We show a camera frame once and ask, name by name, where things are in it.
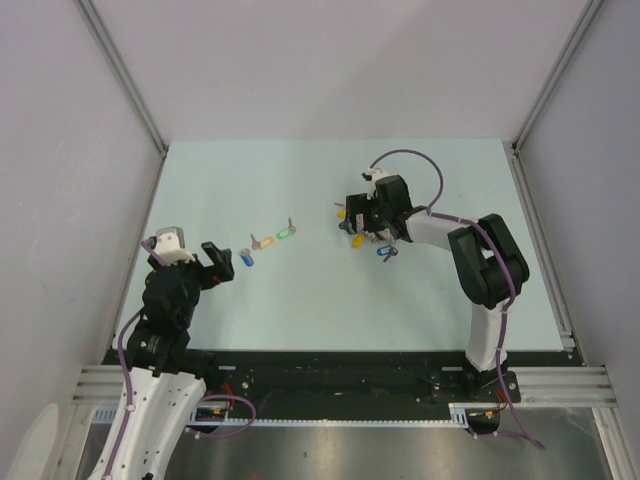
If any blue tag key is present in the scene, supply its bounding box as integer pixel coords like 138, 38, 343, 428
239, 249, 255, 268
376, 244, 399, 262

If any yellow tag key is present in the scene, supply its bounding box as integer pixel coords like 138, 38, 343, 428
351, 234, 365, 249
335, 203, 347, 220

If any metal disc keyring organizer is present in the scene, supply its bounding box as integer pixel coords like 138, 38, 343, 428
360, 229, 396, 245

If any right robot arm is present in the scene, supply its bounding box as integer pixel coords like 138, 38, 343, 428
340, 169, 530, 401

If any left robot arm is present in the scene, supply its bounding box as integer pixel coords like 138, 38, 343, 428
90, 236, 235, 479

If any blue tag key on table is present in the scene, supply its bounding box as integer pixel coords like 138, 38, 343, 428
239, 249, 255, 268

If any orange tag key on table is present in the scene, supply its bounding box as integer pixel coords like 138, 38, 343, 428
250, 234, 275, 250

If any green tag key on table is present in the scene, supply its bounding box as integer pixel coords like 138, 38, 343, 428
276, 218, 297, 240

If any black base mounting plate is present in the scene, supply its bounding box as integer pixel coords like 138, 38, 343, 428
102, 349, 584, 421

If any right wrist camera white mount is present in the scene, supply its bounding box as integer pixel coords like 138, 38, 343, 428
361, 168, 388, 187

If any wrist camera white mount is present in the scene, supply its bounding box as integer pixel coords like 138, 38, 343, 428
361, 168, 388, 187
145, 226, 196, 266

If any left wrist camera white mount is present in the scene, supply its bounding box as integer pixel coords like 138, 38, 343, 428
145, 226, 196, 266

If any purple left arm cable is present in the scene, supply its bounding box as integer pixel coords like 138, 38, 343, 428
97, 242, 257, 480

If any white slotted cable duct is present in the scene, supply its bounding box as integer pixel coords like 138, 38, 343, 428
92, 402, 506, 429

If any left aluminium frame post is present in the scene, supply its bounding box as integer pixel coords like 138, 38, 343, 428
74, 0, 169, 159

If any aluminium frame post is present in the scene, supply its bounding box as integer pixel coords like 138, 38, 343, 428
74, 0, 169, 159
510, 0, 608, 154

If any right aluminium side rail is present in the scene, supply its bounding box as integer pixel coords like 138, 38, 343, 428
505, 143, 579, 358

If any aluminium front rail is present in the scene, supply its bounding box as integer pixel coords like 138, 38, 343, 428
71, 365, 618, 408

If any right aluminium frame post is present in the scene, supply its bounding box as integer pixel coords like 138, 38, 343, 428
510, 0, 608, 154

